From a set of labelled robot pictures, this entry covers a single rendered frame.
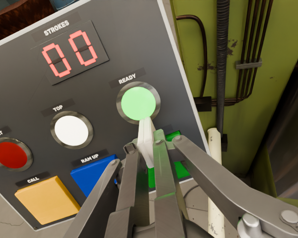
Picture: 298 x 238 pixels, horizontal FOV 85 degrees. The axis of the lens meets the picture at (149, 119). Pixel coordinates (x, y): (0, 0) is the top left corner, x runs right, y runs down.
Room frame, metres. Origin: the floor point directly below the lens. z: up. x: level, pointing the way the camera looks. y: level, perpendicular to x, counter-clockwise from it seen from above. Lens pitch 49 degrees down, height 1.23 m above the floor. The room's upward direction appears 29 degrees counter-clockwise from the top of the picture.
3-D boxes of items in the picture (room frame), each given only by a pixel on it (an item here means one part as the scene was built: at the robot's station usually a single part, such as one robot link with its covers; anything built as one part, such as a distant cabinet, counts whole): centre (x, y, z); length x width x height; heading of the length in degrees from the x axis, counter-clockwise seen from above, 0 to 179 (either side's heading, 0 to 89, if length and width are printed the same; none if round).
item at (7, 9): (6.84, 1.99, 0.42); 1.89 x 1.20 x 0.85; 55
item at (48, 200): (0.15, 0.21, 1.01); 0.07 x 0.05 x 0.07; 80
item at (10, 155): (0.19, 0.20, 1.09); 0.05 x 0.03 x 0.04; 55
